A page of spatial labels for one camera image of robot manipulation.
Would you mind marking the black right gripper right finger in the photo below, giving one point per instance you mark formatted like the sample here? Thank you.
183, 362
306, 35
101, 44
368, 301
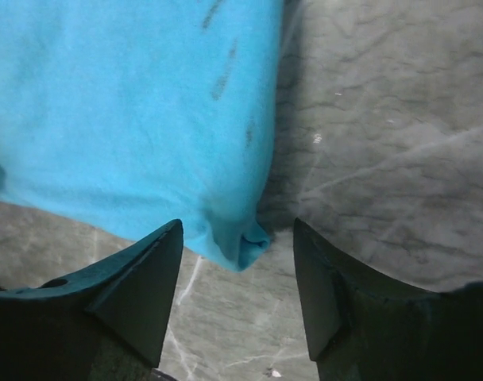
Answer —
361, 324

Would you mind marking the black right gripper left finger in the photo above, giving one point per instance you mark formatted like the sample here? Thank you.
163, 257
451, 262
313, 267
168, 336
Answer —
106, 321

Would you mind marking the turquoise t shirt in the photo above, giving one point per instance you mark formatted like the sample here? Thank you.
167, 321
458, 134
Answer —
128, 114

